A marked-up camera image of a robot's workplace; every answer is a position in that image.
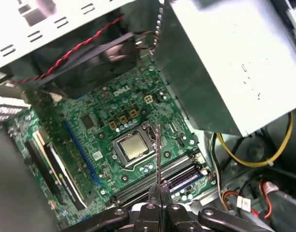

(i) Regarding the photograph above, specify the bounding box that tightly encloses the multicolour power wire bundle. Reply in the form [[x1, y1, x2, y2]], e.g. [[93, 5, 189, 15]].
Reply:
[[219, 189, 237, 212]]

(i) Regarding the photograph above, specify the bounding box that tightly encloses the black case fan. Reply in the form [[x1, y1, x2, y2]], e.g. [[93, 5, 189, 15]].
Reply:
[[33, 31, 140, 100]]

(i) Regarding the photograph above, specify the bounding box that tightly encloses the black open PC case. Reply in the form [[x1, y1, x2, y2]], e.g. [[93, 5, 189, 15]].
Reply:
[[0, 0, 296, 232]]

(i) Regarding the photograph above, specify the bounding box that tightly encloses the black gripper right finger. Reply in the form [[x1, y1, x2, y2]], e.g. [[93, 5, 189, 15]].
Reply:
[[162, 180, 275, 232]]

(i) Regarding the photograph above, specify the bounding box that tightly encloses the grey power supply unit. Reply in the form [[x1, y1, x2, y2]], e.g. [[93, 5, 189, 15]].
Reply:
[[151, 0, 296, 138]]

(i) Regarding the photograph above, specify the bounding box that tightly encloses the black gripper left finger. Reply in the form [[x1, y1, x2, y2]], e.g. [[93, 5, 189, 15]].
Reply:
[[63, 185, 163, 232]]

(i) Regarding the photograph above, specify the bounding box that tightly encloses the silver CPU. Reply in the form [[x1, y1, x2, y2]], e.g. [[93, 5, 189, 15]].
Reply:
[[119, 135, 146, 162]]

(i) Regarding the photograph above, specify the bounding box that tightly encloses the blue expansion slot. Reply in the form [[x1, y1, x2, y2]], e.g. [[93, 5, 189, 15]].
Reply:
[[62, 119, 101, 186]]

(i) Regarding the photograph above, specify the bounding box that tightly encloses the green motherboard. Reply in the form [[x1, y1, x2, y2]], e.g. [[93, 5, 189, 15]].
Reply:
[[6, 64, 220, 232]]

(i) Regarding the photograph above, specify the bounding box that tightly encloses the red data cable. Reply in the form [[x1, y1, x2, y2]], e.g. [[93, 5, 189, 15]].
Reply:
[[250, 180, 281, 219]]

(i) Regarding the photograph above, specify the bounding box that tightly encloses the red black twisted wire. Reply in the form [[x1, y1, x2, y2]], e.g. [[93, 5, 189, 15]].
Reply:
[[10, 14, 126, 85]]

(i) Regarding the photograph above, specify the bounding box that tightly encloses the black RAM slot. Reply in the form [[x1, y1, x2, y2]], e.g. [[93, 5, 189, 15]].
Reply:
[[115, 161, 199, 203], [113, 154, 196, 198], [118, 169, 203, 207]]

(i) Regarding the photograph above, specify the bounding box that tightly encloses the metal locking lever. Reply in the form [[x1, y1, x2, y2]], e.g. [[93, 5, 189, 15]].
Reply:
[[141, 121, 157, 152]]

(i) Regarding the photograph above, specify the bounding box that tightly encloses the blue RAM stick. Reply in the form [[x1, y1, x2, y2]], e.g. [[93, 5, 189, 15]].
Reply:
[[155, 124, 163, 193]]

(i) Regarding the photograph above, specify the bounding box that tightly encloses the metal CPU socket cover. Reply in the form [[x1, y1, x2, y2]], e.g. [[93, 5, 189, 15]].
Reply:
[[112, 129, 156, 169]]

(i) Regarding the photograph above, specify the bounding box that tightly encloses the yellow wire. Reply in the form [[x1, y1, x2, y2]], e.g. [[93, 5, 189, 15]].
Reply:
[[216, 111, 295, 168]]

